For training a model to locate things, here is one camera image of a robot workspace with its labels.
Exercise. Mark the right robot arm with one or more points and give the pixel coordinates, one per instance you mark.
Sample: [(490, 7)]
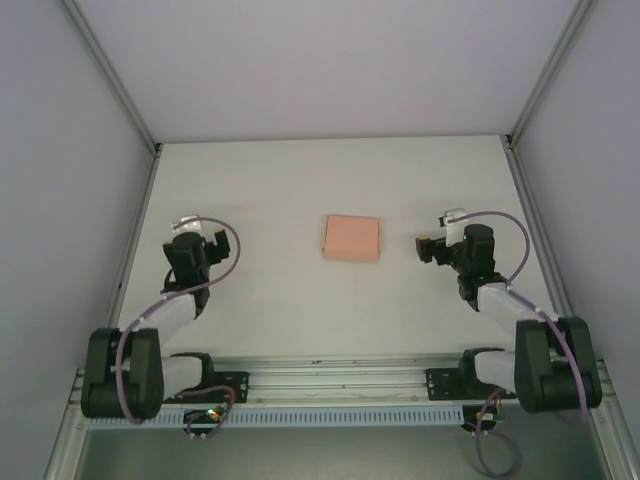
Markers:
[(540, 365)]

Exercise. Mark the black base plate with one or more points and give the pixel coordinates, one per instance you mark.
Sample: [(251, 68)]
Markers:
[(233, 386), (442, 384)]

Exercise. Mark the aluminium frame post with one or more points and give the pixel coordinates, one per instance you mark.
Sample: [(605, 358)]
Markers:
[(547, 75), (112, 75)]

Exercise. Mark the aluminium table side rail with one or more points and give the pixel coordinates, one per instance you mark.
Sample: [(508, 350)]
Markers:
[(135, 240), (537, 230)]

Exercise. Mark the aluminium mounting rail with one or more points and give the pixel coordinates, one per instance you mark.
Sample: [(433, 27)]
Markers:
[(330, 375)]

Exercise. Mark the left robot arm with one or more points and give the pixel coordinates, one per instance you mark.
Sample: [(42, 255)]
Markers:
[(145, 370)]

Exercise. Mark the small circuit board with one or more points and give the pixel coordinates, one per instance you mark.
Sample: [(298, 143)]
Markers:
[(487, 417), (206, 415)]

